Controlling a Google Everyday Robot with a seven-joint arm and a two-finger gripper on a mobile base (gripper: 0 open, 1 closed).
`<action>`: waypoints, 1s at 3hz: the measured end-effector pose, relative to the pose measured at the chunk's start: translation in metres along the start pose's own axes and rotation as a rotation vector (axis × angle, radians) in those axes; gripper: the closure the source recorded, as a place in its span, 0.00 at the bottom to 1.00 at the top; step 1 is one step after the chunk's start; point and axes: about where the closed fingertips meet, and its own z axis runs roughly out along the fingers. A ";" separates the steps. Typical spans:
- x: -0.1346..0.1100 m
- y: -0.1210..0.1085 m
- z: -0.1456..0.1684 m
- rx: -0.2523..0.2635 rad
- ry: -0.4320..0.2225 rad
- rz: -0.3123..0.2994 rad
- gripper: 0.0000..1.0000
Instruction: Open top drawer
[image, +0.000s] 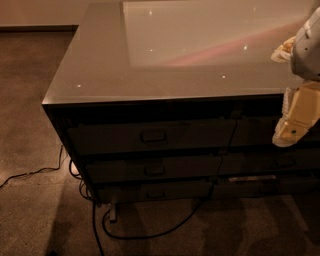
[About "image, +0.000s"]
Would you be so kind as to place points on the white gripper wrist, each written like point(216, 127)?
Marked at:
point(307, 50)

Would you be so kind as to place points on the drawer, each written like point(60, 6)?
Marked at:
point(155, 191)
point(153, 136)
point(227, 189)
point(260, 162)
point(154, 168)
point(254, 131)

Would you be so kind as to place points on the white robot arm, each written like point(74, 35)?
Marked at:
point(305, 55)

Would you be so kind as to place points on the grey cabinet with glossy top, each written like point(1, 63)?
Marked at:
point(167, 61)

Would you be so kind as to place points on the cabinet metal leg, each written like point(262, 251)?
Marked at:
point(112, 213)

